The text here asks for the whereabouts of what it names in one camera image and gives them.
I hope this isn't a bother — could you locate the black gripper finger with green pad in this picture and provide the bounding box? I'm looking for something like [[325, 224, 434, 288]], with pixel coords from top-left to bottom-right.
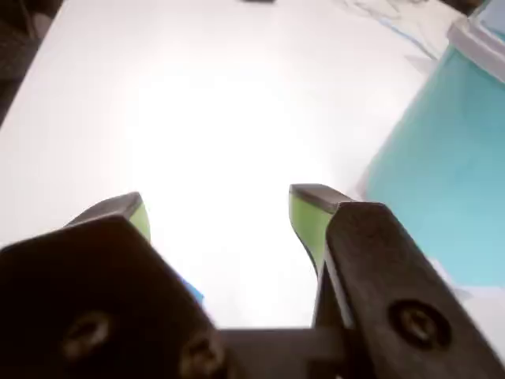
[[289, 183, 505, 379], [0, 191, 245, 379]]

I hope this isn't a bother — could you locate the blue lego block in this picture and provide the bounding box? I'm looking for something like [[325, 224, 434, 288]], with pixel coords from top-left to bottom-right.
[[179, 275, 206, 306]]

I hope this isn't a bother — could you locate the teal whale-shaped bin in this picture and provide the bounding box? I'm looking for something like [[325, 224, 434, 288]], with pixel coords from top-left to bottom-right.
[[357, 0, 505, 301]]

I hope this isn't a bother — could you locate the white crumpled sheet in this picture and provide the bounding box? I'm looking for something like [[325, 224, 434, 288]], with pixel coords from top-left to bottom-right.
[[339, 0, 455, 61]]

